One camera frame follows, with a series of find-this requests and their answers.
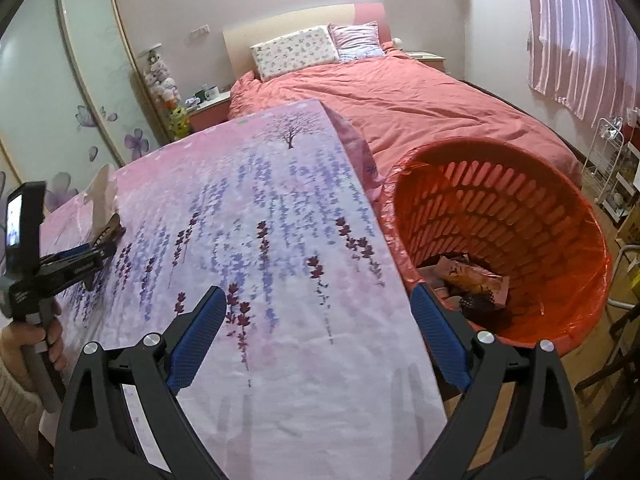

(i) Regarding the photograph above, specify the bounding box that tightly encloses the white packet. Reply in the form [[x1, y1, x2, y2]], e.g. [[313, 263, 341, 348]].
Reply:
[[86, 162, 119, 233]]

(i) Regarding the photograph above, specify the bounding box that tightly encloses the pink white nightstand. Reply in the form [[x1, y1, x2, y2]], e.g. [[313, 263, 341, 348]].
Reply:
[[187, 91, 233, 133], [404, 51, 447, 73]]

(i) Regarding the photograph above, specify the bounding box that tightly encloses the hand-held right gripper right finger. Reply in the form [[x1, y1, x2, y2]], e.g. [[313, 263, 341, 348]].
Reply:
[[410, 282, 586, 480]]

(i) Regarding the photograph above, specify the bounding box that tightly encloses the salmon bed quilt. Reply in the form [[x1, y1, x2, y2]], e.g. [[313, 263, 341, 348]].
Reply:
[[227, 49, 583, 191]]

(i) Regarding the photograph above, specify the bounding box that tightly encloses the person's left hand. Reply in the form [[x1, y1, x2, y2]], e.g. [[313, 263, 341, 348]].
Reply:
[[0, 317, 67, 386]]

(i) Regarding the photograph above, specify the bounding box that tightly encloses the pink striped pillow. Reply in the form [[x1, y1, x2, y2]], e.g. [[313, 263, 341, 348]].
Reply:
[[327, 21, 388, 63]]

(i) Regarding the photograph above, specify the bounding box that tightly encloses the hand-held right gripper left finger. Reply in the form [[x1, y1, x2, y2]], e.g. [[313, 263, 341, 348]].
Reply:
[[52, 285, 228, 480]]

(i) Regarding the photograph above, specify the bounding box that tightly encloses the pink striped curtain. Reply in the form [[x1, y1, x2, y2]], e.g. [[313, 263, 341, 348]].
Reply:
[[524, 0, 640, 121]]

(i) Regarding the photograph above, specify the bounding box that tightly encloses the dark wooden chair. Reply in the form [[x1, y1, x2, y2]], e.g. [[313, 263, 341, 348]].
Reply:
[[575, 305, 640, 461]]

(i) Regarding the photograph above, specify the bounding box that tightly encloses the grey metal frame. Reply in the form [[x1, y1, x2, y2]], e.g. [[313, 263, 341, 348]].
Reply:
[[607, 244, 640, 311]]

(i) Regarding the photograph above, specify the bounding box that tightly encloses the dark snack packet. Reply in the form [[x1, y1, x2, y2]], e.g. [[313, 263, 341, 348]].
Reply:
[[457, 290, 507, 322]]

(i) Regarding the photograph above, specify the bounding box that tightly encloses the floral sliding door wardrobe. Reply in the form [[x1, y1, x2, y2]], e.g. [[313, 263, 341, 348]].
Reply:
[[0, 0, 171, 231]]

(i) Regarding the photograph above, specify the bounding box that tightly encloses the plush toy bouquet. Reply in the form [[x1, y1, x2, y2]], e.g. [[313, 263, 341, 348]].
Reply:
[[140, 45, 193, 141]]

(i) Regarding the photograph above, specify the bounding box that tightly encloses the person's left forearm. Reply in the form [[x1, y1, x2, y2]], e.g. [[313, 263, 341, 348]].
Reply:
[[0, 360, 43, 443]]

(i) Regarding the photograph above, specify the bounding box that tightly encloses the orange snack packet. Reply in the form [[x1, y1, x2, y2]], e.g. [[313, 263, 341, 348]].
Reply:
[[435, 256, 511, 306]]

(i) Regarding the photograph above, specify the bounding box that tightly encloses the white floral pillow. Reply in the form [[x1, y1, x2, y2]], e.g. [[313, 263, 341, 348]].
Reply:
[[250, 25, 341, 81]]

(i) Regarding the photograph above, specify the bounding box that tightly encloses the pink floral tablecloth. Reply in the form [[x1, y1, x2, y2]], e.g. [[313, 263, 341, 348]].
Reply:
[[37, 99, 448, 480]]

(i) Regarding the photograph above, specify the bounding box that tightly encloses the beige pink headboard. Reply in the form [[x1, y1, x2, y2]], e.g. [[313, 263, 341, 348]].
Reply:
[[222, 2, 388, 81]]

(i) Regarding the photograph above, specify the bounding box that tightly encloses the white wire rack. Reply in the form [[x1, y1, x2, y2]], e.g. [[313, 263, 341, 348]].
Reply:
[[595, 116, 628, 223]]

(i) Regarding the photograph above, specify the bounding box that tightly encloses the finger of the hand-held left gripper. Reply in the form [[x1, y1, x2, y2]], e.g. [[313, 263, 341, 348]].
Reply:
[[42, 237, 121, 265]]

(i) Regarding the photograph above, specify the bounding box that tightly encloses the red plastic basket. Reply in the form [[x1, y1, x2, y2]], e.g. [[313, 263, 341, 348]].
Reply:
[[377, 136, 613, 356]]

